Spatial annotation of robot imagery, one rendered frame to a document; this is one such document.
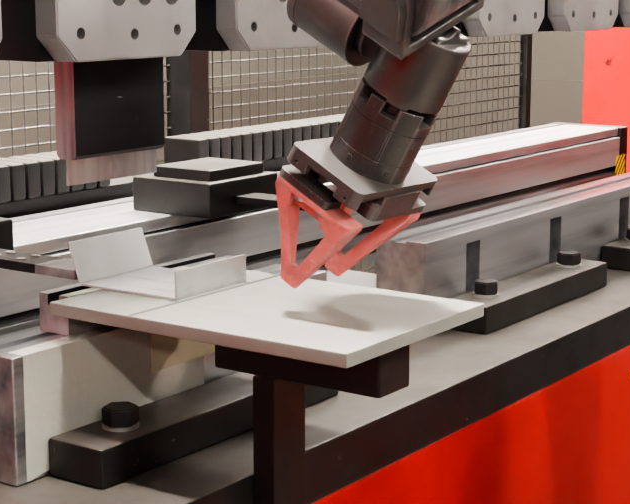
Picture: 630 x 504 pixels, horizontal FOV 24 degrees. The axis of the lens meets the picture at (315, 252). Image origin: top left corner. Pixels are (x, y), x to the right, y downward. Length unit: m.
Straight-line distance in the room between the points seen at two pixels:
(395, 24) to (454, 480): 0.56
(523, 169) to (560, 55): 2.91
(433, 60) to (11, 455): 0.41
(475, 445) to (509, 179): 0.89
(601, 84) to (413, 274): 1.82
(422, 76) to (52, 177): 0.74
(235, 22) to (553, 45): 4.01
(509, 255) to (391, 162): 0.68
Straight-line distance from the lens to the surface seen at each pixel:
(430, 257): 1.49
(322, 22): 0.99
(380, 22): 0.92
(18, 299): 1.41
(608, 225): 1.89
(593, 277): 1.72
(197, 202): 1.54
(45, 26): 1.04
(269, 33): 1.22
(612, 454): 1.68
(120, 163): 1.15
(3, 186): 1.57
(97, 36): 1.06
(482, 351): 1.44
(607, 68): 3.26
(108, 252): 1.17
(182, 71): 2.34
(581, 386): 1.57
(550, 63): 5.16
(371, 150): 0.98
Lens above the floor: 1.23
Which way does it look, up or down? 10 degrees down
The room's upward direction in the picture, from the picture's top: straight up
